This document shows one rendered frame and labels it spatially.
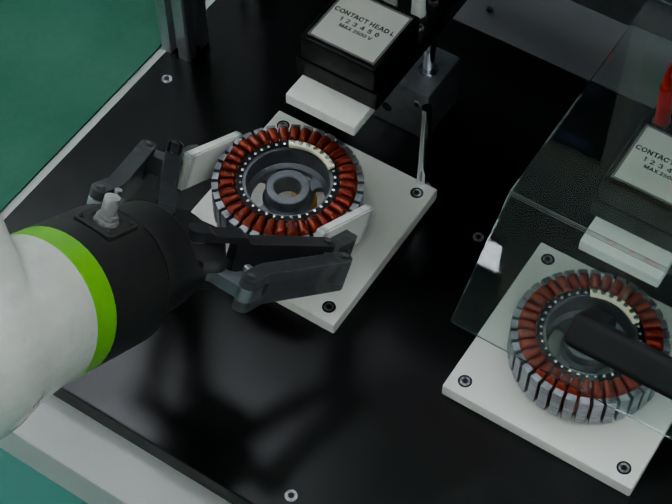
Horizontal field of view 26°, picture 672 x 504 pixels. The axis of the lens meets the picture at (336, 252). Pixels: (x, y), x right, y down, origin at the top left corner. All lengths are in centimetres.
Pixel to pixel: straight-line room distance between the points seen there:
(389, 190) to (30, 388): 44
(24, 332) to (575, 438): 43
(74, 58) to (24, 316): 54
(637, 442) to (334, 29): 36
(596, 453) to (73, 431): 37
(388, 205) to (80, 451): 30
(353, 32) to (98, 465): 36
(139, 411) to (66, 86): 34
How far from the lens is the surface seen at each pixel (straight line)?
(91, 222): 86
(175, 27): 122
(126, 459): 106
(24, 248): 82
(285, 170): 108
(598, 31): 120
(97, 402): 106
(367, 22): 106
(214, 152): 107
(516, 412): 104
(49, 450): 108
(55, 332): 80
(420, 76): 116
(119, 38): 130
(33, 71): 129
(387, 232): 112
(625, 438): 104
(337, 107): 106
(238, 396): 105
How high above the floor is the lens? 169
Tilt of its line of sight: 55 degrees down
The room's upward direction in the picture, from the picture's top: straight up
